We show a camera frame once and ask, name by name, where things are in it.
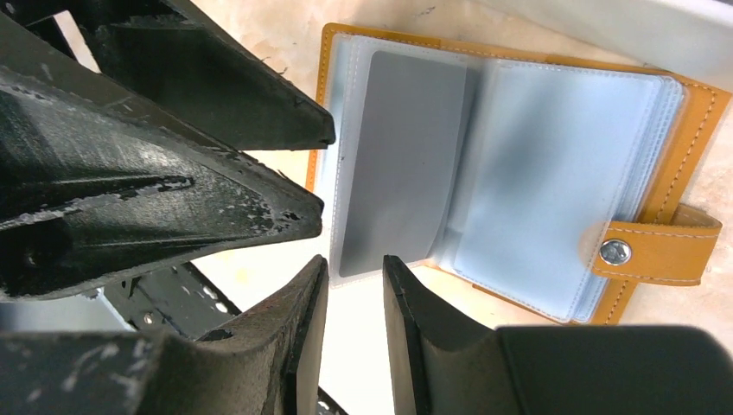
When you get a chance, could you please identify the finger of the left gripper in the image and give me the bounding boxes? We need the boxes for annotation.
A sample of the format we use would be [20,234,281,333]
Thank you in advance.
[1,0,335,150]
[1,13,323,301]

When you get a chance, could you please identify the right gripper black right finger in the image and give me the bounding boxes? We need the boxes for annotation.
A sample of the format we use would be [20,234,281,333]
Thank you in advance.
[383,255,732,414]

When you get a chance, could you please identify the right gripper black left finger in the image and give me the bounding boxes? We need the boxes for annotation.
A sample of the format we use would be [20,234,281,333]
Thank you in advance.
[1,256,328,414]

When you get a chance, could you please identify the mustard leather card holder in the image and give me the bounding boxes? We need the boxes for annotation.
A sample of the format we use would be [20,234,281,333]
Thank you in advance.
[306,23,730,324]

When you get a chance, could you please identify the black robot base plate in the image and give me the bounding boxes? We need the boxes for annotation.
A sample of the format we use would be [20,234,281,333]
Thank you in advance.
[103,260,350,415]

